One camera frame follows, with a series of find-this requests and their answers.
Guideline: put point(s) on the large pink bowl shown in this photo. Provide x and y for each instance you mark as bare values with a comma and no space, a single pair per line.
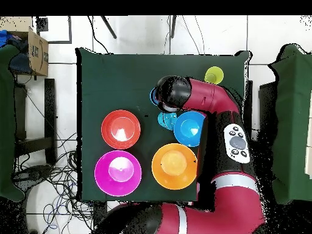
118,173

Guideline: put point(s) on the blue cup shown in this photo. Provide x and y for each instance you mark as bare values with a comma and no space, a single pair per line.
151,96

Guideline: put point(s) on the large orange bowl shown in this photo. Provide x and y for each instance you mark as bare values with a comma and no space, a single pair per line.
174,165

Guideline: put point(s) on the yellow cup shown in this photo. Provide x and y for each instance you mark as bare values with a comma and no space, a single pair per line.
215,73

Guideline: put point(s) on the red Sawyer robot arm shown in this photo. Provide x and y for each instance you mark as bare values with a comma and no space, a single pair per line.
238,209

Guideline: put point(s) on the green side table cloth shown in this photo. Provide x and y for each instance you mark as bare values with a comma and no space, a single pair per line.
292,109
6,121

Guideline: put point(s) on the medium blue bowl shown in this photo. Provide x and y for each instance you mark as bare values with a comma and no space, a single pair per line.
189,129

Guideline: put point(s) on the dark bag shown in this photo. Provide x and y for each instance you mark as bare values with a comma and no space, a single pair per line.
20,63

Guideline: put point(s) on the black stand leg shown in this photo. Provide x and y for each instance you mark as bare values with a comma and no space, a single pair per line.
108,26
172,26

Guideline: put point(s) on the small light blue bowl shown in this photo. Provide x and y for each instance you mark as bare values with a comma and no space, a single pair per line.
167,120

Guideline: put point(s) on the cardboard box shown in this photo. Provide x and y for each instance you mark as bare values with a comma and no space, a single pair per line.
39,56

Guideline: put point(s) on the dark green table cloth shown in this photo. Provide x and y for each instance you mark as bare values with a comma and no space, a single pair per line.
102,73

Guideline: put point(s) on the shallow red-orange bowl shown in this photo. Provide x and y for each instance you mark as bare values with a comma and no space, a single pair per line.
121,129

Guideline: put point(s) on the black metal frame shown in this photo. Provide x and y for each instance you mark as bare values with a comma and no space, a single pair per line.
50,109
267,109

